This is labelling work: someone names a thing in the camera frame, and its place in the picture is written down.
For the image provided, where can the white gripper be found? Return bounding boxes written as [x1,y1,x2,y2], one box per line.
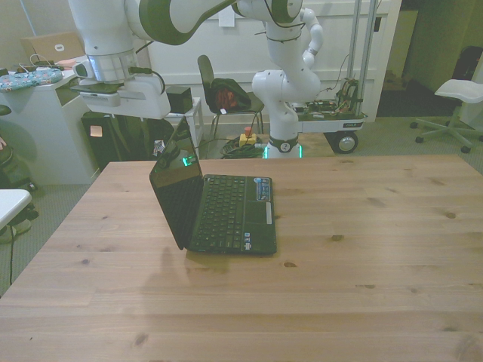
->
[80,73,171,152]

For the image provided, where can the black laptop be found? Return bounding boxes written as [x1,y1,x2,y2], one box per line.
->
[149,115,278,256]

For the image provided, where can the black storage cabinet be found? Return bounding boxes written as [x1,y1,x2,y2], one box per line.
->
[81,112,175,171]

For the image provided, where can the black cube box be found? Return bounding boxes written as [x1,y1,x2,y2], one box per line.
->
[165,85,192,113]

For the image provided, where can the white cabinet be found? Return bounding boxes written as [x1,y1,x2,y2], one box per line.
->
[0,71,103,186]

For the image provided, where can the black chair with metal legs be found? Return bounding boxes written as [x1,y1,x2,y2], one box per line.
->
[197,54,265,140]

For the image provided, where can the dark bag with red cloth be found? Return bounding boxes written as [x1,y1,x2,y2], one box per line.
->
[210,77,253,114]

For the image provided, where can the floral round cushion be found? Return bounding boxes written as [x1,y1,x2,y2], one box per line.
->
[0,67,63,94]

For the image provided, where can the yellow emergency stop button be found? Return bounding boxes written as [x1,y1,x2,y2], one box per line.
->
[239,127,257,148]

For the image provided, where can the large cardboard box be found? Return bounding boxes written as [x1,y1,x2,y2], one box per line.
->
[19,31,86,63]

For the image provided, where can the dark rolling chair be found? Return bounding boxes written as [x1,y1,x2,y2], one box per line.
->
[0,104,38,192]

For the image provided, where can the white table corner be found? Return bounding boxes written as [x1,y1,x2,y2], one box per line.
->
[0,188,33,231]

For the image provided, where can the pair of light shoes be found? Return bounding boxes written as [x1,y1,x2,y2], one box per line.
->
[0,218,33,244]

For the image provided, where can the wheeled robot equipment cart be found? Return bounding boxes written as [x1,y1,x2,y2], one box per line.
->
[290,0,378,155]

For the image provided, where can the white swivel office chair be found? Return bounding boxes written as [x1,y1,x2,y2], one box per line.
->
[414,78,483,154]

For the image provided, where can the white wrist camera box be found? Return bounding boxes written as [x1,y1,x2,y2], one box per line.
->
[69,60,122,96]

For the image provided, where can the coiled dark floor cables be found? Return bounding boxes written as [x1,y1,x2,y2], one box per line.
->
[220,137,266,159]

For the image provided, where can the white paper on wall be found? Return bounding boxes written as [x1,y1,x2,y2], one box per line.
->
[218,9,237,28]

